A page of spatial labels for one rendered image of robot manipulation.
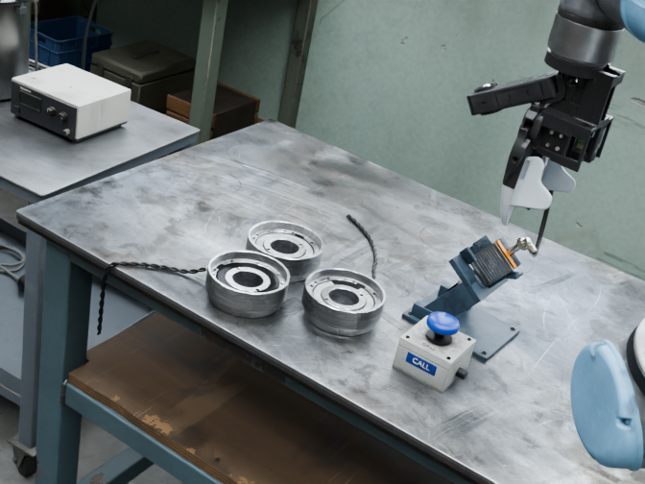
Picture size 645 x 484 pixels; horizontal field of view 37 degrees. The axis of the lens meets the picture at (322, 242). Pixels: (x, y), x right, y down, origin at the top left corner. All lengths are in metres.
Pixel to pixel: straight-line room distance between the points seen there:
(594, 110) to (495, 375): 0.35
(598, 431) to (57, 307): 0.82
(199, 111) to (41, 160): 1.03
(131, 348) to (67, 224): 0.28
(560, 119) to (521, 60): 1.68
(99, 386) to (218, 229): 0.30
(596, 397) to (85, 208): 0.79
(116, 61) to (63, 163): 1.34
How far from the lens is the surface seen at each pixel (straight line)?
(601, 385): 0.90
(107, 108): 1.90
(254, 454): 1.38
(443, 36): 2.87
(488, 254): 1.21
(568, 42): 1.08
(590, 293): 1.47
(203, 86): 2.73
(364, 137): 3.07
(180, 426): 1.41
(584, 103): 1.11
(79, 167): 1.79
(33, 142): 1.87
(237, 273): 1.23
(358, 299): 1.23
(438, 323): 1.13
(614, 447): 0.89
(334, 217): 1.47
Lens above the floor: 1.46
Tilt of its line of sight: 28 degrees down
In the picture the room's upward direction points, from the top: 12 degrees clockwise
